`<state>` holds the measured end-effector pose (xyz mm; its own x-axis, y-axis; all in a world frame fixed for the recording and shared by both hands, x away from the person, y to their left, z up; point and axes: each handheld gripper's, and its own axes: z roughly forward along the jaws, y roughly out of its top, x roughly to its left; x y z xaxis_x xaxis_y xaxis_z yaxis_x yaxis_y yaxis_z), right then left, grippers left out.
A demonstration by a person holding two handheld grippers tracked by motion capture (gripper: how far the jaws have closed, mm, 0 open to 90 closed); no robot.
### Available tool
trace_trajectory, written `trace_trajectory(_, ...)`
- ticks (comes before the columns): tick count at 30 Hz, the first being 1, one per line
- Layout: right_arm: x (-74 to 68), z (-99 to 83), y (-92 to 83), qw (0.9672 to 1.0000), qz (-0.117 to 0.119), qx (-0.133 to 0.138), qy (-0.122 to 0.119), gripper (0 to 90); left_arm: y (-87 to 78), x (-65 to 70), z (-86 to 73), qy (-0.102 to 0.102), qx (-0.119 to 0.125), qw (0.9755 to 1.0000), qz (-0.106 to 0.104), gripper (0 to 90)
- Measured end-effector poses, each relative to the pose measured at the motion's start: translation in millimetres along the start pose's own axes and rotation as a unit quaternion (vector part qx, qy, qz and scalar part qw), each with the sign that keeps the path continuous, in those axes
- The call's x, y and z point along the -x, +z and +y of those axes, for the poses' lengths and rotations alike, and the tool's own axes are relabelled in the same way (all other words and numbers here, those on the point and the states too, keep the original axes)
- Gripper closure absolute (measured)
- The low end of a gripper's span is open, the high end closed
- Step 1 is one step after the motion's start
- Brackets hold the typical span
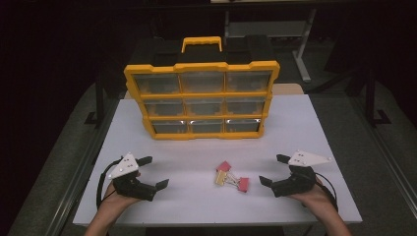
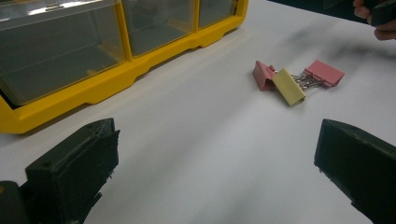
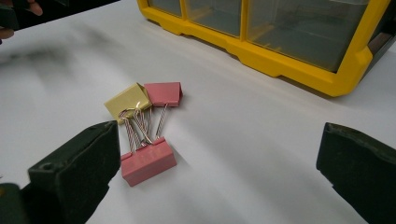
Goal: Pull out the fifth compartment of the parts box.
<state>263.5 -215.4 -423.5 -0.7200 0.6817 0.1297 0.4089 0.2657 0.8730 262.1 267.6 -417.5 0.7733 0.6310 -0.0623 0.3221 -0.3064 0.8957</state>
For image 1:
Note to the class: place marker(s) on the grey metal desk frame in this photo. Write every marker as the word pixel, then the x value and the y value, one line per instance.
pixel 303 59

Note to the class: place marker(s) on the person's right hand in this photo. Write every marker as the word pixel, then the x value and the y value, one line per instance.
pixel 311 198

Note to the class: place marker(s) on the black metal stand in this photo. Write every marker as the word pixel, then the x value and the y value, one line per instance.
pixel 99 105
pixel 371 98

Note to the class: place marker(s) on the person's left hand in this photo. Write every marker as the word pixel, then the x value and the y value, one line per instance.
pixel 113 198

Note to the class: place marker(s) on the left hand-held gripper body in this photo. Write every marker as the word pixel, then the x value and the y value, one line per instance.
pixel 126 165

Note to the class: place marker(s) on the pink binder clip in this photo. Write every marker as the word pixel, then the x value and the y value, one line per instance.
pixel 224 166
pixel 243 184

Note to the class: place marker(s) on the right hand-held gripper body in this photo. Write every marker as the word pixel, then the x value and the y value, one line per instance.
pixel 295 183

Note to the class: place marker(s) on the yellow organizer case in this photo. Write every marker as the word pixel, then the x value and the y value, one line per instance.
pixel 203 67

